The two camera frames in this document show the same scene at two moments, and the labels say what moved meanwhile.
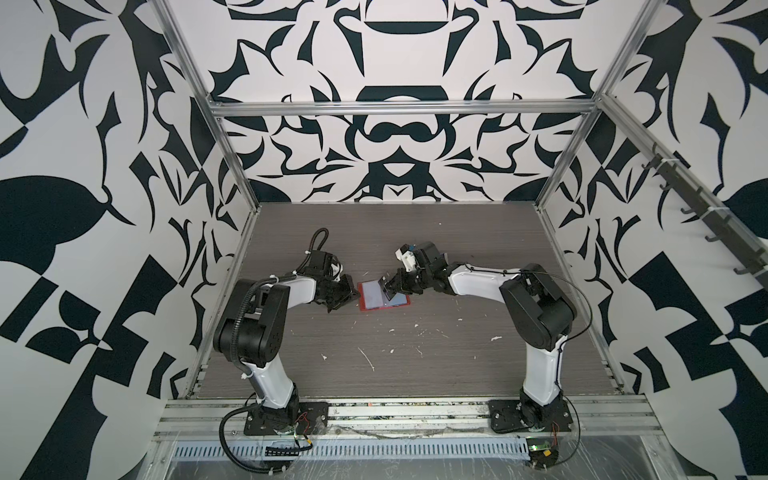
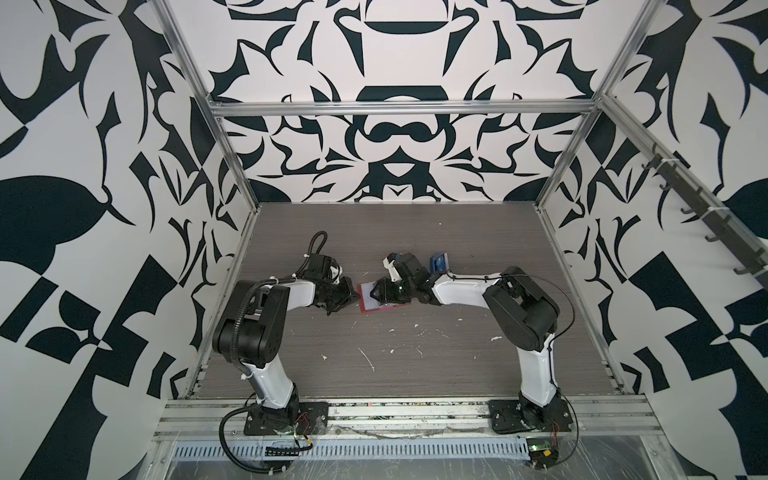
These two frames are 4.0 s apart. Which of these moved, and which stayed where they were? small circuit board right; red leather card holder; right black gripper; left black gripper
Moved: right black gripper
Stayed: small circuit board right; red leather card holder; left black gripper
